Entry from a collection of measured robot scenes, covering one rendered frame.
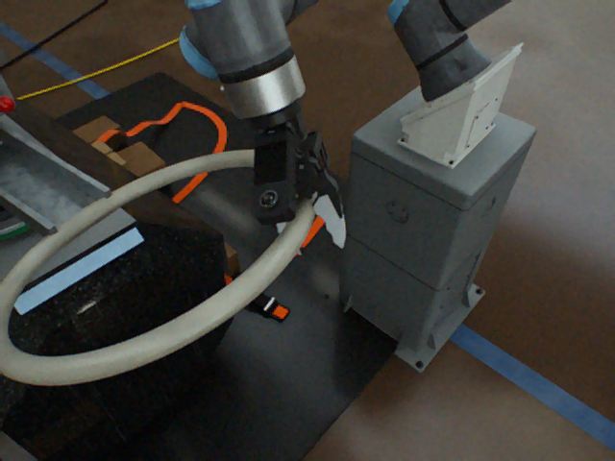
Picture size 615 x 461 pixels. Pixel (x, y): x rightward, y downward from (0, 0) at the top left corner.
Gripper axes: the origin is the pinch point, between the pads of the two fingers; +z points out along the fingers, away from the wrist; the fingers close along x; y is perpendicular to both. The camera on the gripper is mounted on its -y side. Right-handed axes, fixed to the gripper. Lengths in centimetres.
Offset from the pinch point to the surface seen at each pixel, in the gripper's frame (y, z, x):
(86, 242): 32, 10, 67
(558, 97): 267, 106, -90
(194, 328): -19.8, -6.4, 8.7
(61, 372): -24.1, -6.9, 22.5
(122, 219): 41, 11, 61
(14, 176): 22, -13, 62
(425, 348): 79, 112, 2
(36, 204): 15, -9, 54
